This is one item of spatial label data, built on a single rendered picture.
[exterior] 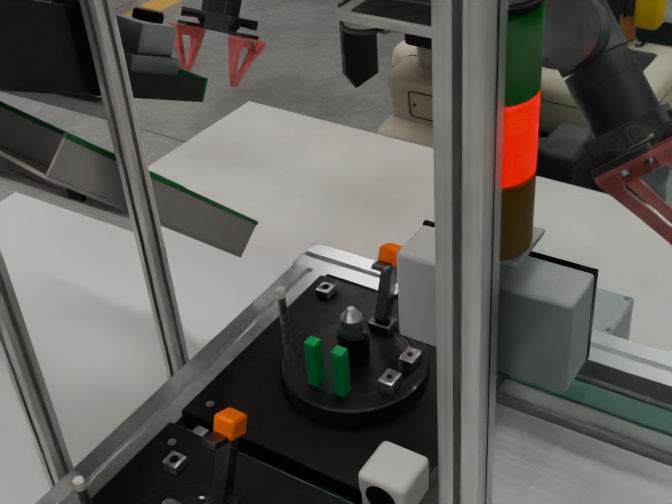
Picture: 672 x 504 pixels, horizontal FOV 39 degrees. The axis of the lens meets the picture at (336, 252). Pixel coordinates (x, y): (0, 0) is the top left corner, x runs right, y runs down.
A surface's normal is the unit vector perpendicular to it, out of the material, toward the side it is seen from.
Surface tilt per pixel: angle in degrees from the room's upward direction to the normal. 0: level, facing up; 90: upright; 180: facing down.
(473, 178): 90
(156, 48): 92
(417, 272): 90
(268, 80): 0
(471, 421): 90
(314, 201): 0
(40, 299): 0
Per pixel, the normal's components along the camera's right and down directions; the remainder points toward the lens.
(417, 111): -0.55, 0.62
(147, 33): 0.78, 0.34
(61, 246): -0.07, -0.82
